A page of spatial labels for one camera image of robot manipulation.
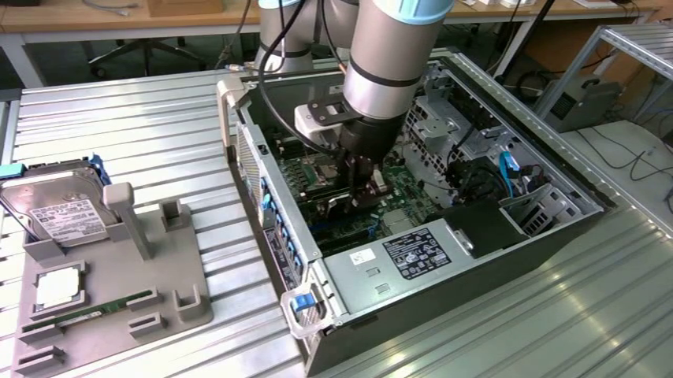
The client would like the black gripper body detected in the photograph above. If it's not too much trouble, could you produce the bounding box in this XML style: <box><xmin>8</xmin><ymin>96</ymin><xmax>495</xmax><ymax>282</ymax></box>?
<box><xmin>337</xmin><ymin>112</ymin><xmax>409</xmax><ymax>163</ymax></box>

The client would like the graphics card with metal bracket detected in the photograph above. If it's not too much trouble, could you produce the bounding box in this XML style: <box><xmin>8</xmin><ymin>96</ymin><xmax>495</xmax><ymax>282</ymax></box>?
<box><xmin>307</xmin><ymin>189</ymin><xmax>383</xmax><ymax>228</ymax></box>

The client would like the CPU socket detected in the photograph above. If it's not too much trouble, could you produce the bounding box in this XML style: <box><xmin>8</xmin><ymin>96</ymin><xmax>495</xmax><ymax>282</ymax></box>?
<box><xmin>310</xmin><ymin>157</ymin><xmax>345</xmax><ymax>186</ymax></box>

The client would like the green motherboard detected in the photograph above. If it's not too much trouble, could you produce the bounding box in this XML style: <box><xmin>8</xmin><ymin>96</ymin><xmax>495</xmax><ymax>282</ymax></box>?
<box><xmin>272</xmin><ymin>133</ymin><xmax>438</xmax><ymax>254</ymax></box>

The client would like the black RAM stick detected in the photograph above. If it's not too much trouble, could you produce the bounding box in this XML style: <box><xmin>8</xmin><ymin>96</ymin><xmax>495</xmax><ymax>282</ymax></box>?
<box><xmin>302</xmin><ymin>184</ymin><xmax>349</xmax><ymax>205</ymax></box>

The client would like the silver chipset heatsink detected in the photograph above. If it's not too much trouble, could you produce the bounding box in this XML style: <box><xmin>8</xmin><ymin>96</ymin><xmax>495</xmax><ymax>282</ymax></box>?
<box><xmin>382</xmin><ymin>212</ymin><xmax>418</xmax><ymax>234</ymax></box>

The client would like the silver disk bay cage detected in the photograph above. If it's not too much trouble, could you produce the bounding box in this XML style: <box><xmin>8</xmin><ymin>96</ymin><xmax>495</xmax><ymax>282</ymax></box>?
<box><xmin>402</xmin><ymin>65</ymin><xmax>503</xmax><ymax>206</ymax></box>

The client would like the black expansion slot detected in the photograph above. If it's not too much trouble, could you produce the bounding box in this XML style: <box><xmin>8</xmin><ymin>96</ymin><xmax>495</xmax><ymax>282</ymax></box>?
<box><xmin>318</xmin><ymin>230</ymin><xmax>370</xmax><ymax>254</ymax></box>

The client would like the silver power supply unit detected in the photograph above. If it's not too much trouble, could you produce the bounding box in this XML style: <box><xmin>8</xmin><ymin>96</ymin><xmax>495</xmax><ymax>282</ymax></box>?
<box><xmin>323</xmin><ymin>220</ymin><xmax>478</xmax><ymax>317</ymax></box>

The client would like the black fan shroud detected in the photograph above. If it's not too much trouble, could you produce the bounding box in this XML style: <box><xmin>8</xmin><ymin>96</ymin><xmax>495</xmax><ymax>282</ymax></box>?
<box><xmin>423</xmin><ymin>198</ymin><xmax>530</xmax><ymax>259</ymax></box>

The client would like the open black PC case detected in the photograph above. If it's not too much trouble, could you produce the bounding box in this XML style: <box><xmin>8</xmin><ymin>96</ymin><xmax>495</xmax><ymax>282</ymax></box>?
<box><xmin>215</xmin><ymin>54</ymin><xmax>616</xmax><ymax>377</ymax></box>

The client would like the blue case latch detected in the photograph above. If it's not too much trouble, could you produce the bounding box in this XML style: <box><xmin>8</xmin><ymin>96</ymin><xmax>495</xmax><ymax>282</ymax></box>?
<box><xmin>290</xmin><ymin>293</ymin><xmax>315</xmax><ymax>314</ymax></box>

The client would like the blue disk caddy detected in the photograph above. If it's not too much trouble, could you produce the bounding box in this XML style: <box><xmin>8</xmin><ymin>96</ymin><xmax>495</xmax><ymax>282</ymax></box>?
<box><xmin>0</xmin><ymin>152</ymin><xmax>115</xmax><ymax>190</ymax></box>

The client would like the black office chair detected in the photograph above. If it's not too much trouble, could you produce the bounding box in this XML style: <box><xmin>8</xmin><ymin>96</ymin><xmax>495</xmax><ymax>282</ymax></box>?
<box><xmin>86</xmin><ymin>36</ymin><xmax>210</xmax><ymax>79</ymax></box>

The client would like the grey parts rack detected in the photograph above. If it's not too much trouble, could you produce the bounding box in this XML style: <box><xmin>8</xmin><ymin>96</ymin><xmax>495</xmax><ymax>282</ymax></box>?
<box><xmin>12</xmin><ymin>183</ymin><xmax>215</xmax><ymax>377</ymax></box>

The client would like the silver hard disk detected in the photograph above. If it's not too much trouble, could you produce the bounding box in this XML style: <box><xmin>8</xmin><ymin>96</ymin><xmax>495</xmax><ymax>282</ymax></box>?
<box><xmin>0</xmin><ymin>167</ymin><xmax>126</xmax><ymax>249</ymax></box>

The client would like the green RAM stick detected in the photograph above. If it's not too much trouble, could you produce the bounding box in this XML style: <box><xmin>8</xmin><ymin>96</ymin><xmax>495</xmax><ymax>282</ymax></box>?
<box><xmin>49</xmin><ymin>293</ymin><xmax>152</xmax><ymax>328</ymax></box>

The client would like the wooden desk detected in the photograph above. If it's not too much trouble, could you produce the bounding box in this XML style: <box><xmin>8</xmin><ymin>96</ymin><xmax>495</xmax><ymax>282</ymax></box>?
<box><xmin>0</xmin><ymin>0</ymin><xmax>658</xmax><ymax>45</ymax></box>

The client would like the silver CPU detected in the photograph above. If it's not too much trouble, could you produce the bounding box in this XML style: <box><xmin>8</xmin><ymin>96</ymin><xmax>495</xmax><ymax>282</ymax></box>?
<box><xmin>33</xmin><ymin>269</ymin><xmax>88</xmax><ymax>306</ymax></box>

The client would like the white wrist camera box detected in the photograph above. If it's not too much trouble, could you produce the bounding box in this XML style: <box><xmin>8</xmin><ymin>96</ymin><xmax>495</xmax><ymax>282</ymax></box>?
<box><xmin>293</xmin><ymin>100</ymin><xmax>365</xmax><ymax>153</ymax></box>

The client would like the straight black wire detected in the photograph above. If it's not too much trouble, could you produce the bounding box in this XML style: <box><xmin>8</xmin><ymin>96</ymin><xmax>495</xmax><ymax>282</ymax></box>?
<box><xmin>449</xmin><ymin>113</ymin><xmax>478</xmax><ymax>159</ymax></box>

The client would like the black wire bundle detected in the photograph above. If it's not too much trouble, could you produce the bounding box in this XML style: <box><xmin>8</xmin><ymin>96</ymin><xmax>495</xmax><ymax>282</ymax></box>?
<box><xmin>445</xmin><ymin>157</ymin><xmax>507</xmax><ymax>206</ymax></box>

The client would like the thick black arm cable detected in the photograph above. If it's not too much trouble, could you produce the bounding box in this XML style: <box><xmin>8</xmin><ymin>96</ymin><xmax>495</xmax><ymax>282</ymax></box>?
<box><xmin>255</xmin><ymin>0</ymin><xmax>341</xmax><ymax>155</ymax></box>

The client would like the blue wire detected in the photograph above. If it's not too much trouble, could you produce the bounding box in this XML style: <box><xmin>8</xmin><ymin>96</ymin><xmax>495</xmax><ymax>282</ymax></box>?
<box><xmin>497</xmin><ymin>150</ymin><xmax>522</xmax><ymax>198</ymax></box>

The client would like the grey cable with plug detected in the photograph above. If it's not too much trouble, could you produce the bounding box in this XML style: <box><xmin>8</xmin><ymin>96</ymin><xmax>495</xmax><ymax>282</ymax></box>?
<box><xmin>220</xmin><ymin>0</ymin><xmax>255</xmax><ymax>74</ymax></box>

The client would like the grey box with handle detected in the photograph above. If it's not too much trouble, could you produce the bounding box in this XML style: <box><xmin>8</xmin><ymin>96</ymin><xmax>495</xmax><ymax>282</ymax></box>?
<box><xmin>533</xmin><ymin>76</ymin><xmax>628</xmax><ymax>133</ymax></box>

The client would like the thin black cable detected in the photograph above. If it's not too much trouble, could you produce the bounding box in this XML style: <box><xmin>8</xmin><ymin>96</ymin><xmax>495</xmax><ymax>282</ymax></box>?
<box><xmin>576</xmin><ymin>128</ymin><xmax>673</xmax><ymax>183</ymax></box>

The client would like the aluminium slat frame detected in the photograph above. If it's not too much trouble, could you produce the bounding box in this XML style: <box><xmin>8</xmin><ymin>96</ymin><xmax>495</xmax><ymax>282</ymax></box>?
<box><xmin>530</xmin><ymin>23</ymin><xmax>673</xmax><ymax>124</ymax></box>

